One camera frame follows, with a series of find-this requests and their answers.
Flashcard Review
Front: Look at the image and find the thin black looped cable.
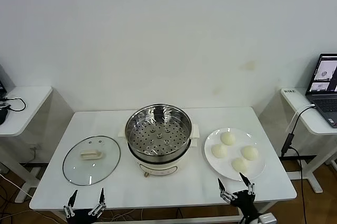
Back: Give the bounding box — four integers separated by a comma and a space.
0, 97, 27, 112

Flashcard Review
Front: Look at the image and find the white floor cable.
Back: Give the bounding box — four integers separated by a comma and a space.
0, 174, 34, 198

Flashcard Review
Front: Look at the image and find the white steamed baozi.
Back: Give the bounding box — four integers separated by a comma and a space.
231, 157, 250, 174
241, 145, 260, 161
211, 144, 228, 159
220, 131, 236, 146

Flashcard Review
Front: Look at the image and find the round white plate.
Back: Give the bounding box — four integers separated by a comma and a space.
204, 127, 266, 181

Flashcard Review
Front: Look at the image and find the black cable with adapter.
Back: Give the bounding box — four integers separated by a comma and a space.
280, 104, 315, 224

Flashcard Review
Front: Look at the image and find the white laptop cable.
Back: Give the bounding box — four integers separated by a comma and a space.
285, 103, 316, 133

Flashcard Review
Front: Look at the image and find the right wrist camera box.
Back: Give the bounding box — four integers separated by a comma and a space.
257, 212, 277, 224

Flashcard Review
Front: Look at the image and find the white table frame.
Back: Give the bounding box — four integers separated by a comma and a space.
89, 202, 279, 224

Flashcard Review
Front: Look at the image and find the cream electric cooking pot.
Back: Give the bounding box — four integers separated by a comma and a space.
117, 123, 201, 179

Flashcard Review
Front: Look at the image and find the white wall power socket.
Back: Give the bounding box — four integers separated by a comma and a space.
28, 142, 43, 154

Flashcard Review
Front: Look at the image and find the open black laptop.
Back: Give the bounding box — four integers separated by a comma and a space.
0, 64, 16, 98

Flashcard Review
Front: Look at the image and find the white side table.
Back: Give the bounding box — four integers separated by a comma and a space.
0, 85, 53, 203
279, 87, 337, 193

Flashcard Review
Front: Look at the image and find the perforated steel steamer basket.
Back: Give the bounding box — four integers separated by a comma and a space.
124, 103, 193, 158

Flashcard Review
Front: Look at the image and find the open grey laptop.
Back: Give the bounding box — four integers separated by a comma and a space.
305, 53, 337, 129

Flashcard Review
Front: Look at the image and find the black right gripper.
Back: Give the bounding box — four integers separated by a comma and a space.
217, 172, 259, 224

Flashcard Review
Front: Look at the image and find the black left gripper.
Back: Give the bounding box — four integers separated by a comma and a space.
63, 187, 107, 224

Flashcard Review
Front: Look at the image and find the glass pot lid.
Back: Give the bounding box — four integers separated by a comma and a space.
62, 135, 121, 186

